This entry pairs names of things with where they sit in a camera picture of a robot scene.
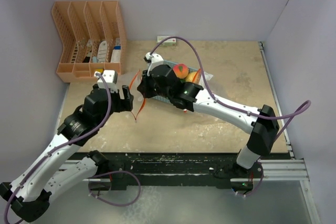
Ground clear zip bag orange zipper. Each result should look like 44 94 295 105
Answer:
121 69 146 122

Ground red yellow peach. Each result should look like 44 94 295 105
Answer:
173 63 189 79

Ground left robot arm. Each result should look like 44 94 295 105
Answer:
1 84 134 223

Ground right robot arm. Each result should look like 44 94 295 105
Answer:
137 65 279 177

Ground blue plastic basket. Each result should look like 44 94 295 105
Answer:
149 63 204 110

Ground yellow bell pepper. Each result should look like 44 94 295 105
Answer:
185 71 201 84

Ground white blue packet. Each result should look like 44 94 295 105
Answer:
110 38 121 63

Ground small white green box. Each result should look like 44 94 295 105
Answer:
157 35 176 47

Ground black white packet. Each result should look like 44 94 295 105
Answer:
82 39 92 63

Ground white striped packet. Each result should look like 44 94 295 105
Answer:
97 40 108 63

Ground orange plastic file organizer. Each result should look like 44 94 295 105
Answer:
51 0 127 83

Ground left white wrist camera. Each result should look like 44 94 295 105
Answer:
94 70 118 93

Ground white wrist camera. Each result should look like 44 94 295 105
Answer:
94 70 118 93
144 52 164 76

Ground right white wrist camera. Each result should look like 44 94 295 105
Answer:
144 52 164 76

